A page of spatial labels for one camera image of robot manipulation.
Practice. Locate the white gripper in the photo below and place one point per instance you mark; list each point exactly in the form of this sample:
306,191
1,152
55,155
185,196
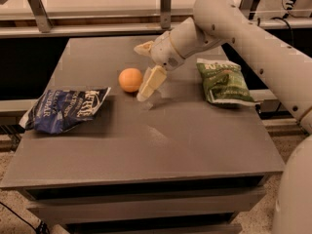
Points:
164,52

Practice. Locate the orange fruit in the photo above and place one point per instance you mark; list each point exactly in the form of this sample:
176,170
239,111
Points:
130,80

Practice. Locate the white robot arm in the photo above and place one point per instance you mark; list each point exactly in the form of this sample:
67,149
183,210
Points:
286,71

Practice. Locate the green chip bag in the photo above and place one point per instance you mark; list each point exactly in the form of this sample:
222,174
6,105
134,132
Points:
223,83

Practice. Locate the grey table with drawers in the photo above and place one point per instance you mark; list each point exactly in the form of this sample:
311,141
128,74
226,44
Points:
171,165

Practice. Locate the blue chip bag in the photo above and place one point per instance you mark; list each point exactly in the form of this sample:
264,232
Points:
58,111

